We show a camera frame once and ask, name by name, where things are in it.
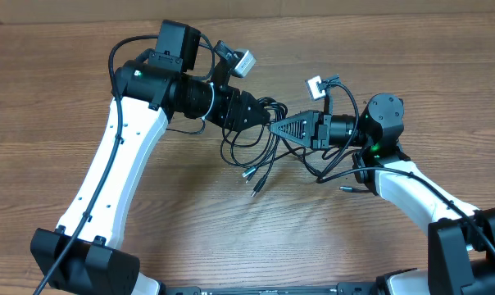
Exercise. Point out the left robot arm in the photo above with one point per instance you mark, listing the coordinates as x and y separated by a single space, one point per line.
183 73

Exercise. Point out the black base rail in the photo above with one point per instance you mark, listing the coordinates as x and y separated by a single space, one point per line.
348 288

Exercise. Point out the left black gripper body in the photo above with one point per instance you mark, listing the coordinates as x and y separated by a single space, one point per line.
224 105

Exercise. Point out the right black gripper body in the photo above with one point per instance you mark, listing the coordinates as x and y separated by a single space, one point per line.
322 129

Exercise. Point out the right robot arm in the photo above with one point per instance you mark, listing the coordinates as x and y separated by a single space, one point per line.
461 237

